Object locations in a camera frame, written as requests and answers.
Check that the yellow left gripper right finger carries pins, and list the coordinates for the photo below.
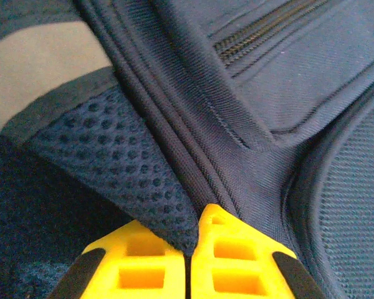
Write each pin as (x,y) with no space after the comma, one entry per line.
(202,274)

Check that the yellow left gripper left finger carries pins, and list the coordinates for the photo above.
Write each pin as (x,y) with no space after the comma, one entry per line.
(174,274)

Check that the navy blue backpack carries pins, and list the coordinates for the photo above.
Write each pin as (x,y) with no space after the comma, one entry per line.
(205,93)

